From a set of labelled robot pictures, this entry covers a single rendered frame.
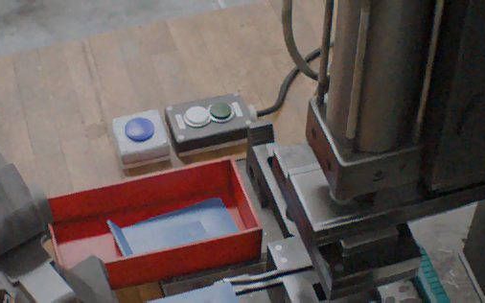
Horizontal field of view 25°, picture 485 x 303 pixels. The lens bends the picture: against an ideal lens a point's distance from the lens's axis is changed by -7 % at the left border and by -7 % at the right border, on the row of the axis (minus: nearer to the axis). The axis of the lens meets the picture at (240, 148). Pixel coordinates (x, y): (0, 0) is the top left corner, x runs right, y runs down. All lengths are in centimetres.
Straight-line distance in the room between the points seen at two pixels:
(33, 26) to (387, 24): 224
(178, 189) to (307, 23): 39
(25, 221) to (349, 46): 33
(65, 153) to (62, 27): 157
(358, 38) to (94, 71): 77
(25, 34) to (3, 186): 206
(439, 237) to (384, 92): 51
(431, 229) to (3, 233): 65
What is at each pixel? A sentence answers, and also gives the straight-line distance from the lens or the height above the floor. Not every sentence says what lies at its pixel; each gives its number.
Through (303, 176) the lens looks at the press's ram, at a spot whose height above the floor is 118.
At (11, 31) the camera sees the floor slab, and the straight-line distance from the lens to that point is 308.
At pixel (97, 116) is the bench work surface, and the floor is 90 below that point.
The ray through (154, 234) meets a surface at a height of 91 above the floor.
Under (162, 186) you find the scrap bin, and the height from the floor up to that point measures 94.
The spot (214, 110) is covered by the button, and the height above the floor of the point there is 94.
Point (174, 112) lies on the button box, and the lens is 152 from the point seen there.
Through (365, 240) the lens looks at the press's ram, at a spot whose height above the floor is 116.
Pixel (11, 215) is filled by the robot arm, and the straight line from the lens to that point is 101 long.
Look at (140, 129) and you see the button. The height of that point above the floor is 94.
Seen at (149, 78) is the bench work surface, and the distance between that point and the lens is 161.
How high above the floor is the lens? 203
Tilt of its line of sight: 48 degrees down
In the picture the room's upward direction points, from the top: 3 degrees clockwise
